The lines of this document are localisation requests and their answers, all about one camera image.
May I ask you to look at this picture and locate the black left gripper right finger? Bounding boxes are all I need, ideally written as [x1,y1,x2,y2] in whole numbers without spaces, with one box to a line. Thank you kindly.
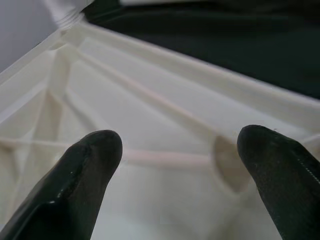
[236,124,320,240]

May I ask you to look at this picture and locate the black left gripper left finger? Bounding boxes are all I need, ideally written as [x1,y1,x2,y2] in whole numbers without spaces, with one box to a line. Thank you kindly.
[0,129,123,240]

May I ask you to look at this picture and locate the white plastic table top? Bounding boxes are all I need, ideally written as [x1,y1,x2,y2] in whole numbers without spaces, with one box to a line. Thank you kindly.
[0,21,320,240]

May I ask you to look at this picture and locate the black padded bed cover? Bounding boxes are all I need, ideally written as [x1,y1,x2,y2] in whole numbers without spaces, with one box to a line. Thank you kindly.
[84,0,320,100]

